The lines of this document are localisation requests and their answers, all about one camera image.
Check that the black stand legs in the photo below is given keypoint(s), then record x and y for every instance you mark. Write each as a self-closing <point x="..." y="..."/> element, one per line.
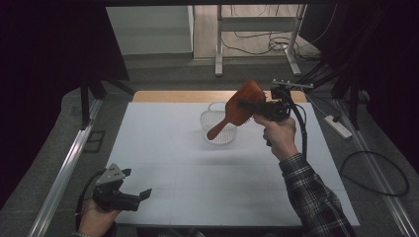
<point x="86" y="98"/>
<point x="316" y="77"/>

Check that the dark curtain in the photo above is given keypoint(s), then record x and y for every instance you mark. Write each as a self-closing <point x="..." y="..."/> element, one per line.
<point x="388" y="65"/>
<point x="42" y="65"/>

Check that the wooden paddle hairbrush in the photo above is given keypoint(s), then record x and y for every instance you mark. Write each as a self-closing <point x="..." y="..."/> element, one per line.
<point x="243" y="98"/>

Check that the person's left hand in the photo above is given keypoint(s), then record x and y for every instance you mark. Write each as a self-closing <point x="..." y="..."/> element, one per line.
<point x="94" y="220"/>

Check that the white table cover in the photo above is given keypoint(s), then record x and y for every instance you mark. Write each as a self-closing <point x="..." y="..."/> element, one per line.
<point x="197" y="177"/>

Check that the white cabinet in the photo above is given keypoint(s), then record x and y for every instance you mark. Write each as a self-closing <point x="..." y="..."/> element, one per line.
<point x="148" y="29"/>

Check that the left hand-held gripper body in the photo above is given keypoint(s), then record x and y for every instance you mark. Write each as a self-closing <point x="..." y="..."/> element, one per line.
<point x="110" y="196"/>

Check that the silver metal rail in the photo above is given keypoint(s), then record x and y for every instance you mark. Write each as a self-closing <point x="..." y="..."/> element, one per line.
<point x="62" y="174"/>
<point x="382" y="187"/>

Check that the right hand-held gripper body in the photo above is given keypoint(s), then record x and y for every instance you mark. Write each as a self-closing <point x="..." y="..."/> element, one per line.
<point x="278" y="110"/>

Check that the white metal desk frame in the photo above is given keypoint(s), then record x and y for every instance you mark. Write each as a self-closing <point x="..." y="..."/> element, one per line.
<point x="219" y="42"/>

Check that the person's right hand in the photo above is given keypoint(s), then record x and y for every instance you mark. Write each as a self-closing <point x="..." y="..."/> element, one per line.
<point x="280" y="136"/>

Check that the translucent white plastic basket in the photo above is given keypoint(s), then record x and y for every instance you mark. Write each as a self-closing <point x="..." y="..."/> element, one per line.
<point x="214" y="123"/>

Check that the white power strip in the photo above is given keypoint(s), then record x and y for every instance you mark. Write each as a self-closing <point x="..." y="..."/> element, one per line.
<point x="337" y="126"/>

